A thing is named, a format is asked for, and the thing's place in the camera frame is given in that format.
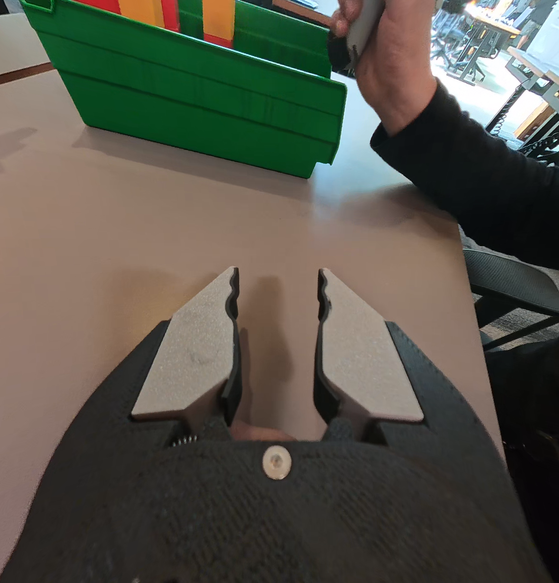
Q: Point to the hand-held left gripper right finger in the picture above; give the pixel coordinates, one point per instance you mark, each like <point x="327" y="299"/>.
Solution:
<point x="366" y="364"/>

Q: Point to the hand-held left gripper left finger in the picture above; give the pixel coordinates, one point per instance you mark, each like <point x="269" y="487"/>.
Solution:
<point x="184" y="364"/>

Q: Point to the red mega block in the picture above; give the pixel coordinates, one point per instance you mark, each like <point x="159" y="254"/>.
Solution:
<point x="218" y="42"/>
<point x="170" y="14"/>
<point x="97" y="5"/>

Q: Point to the yellow mega block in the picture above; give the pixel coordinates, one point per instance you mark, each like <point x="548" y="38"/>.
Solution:
<point x="218" y="18"/>
<point x="141" y="11"/>

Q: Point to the person's right forearm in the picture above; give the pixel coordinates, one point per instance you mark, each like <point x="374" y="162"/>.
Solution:
<point x="480" y="173"/>

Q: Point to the person's right hand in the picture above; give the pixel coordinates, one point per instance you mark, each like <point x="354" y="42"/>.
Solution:
<point x="407" y="55"/>

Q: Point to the wooden office desk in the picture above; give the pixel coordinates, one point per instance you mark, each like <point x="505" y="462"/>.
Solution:
<point x="543" y="86"/>
<point x="475" y="27"/>

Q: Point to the green plastic bin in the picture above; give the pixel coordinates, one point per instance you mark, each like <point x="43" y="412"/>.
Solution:
<point x="216" y="109"/>

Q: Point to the black office chair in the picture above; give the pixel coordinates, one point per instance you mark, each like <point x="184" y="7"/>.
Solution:
<point x="516" y="287"/>

